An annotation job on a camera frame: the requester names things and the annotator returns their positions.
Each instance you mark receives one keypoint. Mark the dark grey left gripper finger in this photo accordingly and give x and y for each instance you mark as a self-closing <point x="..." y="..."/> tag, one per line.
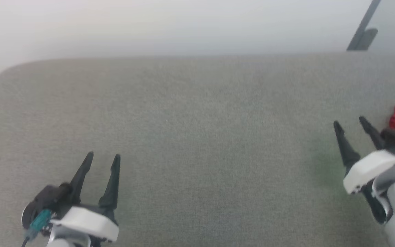
<point x="80" y="178"/>
<point x="112" y="188"/>

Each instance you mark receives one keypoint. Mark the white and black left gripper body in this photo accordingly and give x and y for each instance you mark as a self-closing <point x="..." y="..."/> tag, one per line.
<point x="87" y="223"/>

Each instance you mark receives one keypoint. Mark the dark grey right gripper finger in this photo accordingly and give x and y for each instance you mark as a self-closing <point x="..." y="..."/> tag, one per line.
<point x="346" y="151"/>
<point x="372" y="132"/>

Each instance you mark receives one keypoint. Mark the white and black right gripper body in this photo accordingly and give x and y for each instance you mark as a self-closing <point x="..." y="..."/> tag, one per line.
<point x="369" y="169"/>

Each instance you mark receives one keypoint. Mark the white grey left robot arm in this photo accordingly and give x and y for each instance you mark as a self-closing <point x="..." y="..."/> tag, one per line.
<point x="65" y="238"/>

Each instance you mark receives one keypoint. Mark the grey fabric sofa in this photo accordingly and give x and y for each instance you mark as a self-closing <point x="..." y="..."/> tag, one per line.
<point x="197" y="137"/>

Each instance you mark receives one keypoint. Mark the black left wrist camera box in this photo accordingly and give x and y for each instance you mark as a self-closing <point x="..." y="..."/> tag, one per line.
<point x="50" y="199"/>

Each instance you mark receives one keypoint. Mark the grey pole bracket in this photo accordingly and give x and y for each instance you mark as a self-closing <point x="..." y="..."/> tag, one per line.
<point x="367" y="38"/>

